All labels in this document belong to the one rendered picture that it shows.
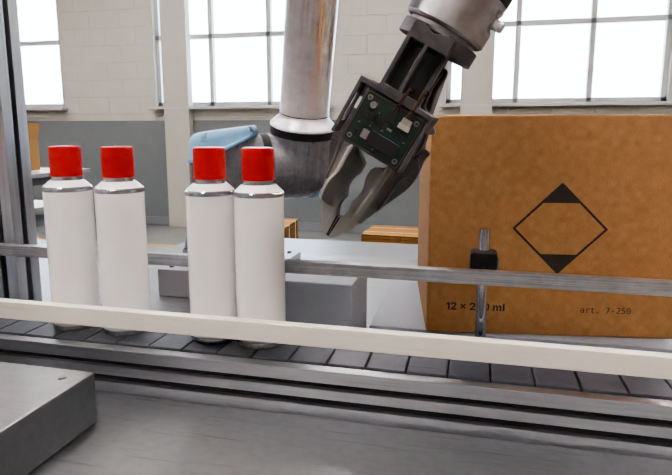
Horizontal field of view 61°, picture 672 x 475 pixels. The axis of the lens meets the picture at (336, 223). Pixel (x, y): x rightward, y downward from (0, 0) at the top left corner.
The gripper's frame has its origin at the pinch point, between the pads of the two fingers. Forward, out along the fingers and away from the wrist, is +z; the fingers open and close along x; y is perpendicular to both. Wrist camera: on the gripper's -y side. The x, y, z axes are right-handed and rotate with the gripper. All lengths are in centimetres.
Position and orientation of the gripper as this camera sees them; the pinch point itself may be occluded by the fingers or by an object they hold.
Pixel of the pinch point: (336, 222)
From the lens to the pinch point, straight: 57.3
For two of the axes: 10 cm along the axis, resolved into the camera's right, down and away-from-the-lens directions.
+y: -2.4, 1.6, -9.6
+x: 8.4, 5.3, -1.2
